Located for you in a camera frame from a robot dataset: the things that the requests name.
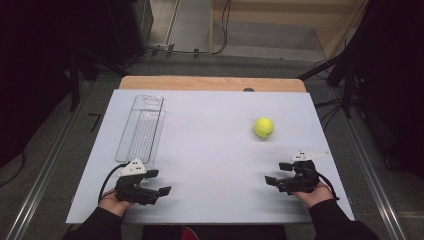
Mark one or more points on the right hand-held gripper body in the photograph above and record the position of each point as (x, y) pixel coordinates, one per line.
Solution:
(301, 180)

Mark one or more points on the black metal stand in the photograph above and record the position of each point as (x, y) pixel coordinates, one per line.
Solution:
(346, 86)
(75, 86)

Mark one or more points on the black curtain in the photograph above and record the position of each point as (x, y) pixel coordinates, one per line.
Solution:
(393, 83)
(40, 66)

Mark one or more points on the light wooden frame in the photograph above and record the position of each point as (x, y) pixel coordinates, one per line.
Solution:
(333, 36)

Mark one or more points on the white board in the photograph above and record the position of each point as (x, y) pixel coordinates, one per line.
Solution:
(206, 156)

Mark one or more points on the yellow tennis ball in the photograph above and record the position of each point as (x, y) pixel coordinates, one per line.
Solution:
(264, 127)

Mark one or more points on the person's right hand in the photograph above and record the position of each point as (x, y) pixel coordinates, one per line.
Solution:
(316, 198)

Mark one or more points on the person's left hand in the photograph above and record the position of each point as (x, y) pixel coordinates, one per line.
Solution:
(113, 205)

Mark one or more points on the metal floor rail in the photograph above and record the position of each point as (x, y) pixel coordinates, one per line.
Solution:
(373, 176)
(43, 176)

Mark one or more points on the red cloth piece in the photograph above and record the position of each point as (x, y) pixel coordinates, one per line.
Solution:
(189, 234)

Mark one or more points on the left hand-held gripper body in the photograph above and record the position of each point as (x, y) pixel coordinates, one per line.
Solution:
(133, 191)

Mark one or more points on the clear plastic container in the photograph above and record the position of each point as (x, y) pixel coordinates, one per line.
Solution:
(141, 128)

